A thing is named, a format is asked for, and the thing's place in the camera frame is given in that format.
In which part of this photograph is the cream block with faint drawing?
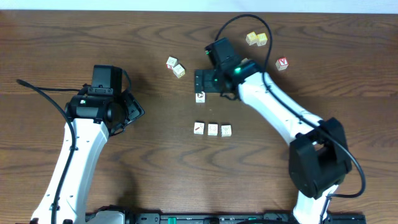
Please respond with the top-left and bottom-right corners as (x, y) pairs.
(221, 124), (232, 137)

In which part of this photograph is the white block with faint print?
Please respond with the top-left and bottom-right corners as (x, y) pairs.
(208, 123), (218, 136)

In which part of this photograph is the white block with hammer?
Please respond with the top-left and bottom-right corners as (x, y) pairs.
(193, 122), (205, 135)

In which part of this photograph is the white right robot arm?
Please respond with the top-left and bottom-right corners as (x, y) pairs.
(194, 60), (353, 223)

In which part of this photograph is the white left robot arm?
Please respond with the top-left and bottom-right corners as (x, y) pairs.
(30, 90), (145, 223)

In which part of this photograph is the white block with soccer ball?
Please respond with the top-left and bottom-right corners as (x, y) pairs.
(195, 91), (206, 103)

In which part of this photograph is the cream block with umbrella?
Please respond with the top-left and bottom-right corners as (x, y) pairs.
(173, 64), (185, 78)

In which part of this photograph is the yellow block left of pair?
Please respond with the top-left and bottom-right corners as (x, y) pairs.
(246, 32), (258, 45)

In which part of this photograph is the yellow block of pair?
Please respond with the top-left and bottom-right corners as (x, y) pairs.
(246, 32), (258, 45)
(256, 33), (268, 47)

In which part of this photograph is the white block red number three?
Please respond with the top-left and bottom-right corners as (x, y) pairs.
(166, 57), (178, 70)

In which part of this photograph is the yellow block right of pair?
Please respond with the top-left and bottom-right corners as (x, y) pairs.
(256, 33), (268, 47)

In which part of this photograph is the red letter block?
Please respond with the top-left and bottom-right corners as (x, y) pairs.
(275, 57), (289, 71)

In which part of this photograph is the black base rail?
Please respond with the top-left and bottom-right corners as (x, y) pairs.
(83, 211), (368, 224)

